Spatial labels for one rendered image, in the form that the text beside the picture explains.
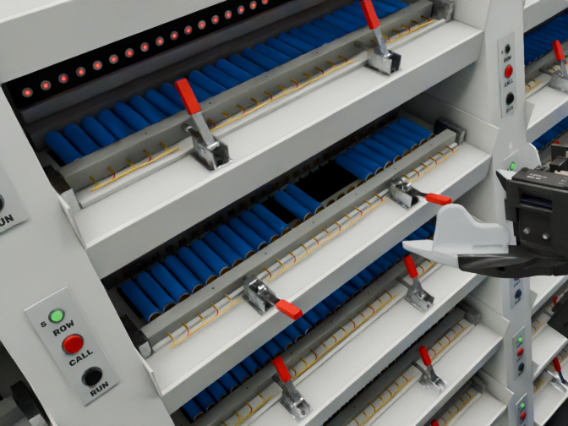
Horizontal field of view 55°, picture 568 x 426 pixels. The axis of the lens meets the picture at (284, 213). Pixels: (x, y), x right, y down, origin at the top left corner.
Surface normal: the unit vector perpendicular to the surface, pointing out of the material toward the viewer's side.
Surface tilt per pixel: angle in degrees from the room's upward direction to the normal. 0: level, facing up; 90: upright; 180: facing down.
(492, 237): 89
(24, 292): 90
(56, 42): 108
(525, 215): 90
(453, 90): 90
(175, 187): 18
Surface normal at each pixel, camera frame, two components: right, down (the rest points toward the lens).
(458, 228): -0.31, 0.52
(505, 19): 0.61, 0.26
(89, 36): 0.66, 0.51
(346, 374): -0.04, -0.72
